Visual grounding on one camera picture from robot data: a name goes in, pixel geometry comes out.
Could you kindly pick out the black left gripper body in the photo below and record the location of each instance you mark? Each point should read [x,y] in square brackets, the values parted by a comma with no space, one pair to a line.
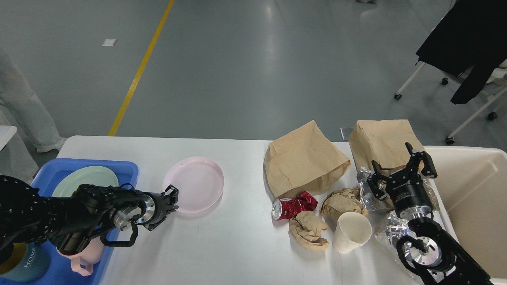
[157,207]

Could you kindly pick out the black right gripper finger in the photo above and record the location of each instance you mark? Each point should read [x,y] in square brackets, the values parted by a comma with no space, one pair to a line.
[378,182]
[419,167]

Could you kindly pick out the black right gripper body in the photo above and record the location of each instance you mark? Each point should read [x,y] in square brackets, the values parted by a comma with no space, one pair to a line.
[410,199]

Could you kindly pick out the pink plate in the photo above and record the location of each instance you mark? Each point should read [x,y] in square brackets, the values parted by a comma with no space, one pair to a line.
[200,182]

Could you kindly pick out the pink mug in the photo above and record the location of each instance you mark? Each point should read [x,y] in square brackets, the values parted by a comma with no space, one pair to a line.
[83,262]

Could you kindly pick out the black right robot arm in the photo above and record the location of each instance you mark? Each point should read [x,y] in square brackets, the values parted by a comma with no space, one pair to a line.
[432,254]

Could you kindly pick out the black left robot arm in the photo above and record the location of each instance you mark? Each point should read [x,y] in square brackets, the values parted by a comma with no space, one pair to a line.
[110,213]

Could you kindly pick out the upper crumpled foil wrapper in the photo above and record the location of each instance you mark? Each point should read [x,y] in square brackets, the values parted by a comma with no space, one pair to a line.
[373,204]

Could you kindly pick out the crumpled foil wrapper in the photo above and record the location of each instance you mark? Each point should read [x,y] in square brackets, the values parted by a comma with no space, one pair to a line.
[388,232]
[373,204]

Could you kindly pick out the crumpled brown paper ball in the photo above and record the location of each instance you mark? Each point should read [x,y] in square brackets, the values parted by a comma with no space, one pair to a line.
[341,201]

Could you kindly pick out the lower crumpled foil wrapper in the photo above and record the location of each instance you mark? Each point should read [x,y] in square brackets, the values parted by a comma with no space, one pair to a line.
[388,232]

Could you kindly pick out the beige plastic bin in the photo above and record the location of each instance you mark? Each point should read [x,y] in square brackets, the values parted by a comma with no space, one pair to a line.
[472,184]

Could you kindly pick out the white paper cup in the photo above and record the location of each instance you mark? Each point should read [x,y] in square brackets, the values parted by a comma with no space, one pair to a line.
[352,230]

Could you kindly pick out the large brown paper bag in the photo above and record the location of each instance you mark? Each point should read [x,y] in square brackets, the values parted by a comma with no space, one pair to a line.
[303,160]

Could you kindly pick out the light green plate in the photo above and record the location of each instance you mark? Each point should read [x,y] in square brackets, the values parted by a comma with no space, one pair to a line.
[95,175]

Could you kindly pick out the crumpled tan napkin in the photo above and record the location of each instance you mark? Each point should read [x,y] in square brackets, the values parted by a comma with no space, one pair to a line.
[306,228]

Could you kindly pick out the crushed red soda can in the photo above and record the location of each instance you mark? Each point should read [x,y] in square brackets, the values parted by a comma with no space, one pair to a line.
[287,208]

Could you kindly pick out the blue plastic tray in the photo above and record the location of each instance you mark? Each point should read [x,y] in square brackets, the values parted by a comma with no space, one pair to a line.
[49,176]

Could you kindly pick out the teal and yellow mug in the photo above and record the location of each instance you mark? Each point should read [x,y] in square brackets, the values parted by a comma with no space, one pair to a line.
[23,262]

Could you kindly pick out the white side table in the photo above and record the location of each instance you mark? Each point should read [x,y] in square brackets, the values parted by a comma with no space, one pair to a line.
[6,134]

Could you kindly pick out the person in grey trousers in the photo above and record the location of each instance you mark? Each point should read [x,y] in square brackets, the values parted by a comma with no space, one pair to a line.
[22,102]

